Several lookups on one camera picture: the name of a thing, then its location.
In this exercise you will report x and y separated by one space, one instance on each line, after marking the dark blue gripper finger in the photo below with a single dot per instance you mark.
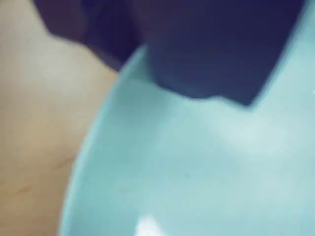
98 27
209 49

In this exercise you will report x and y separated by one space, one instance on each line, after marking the light green plastic bowl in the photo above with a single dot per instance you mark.
187 167

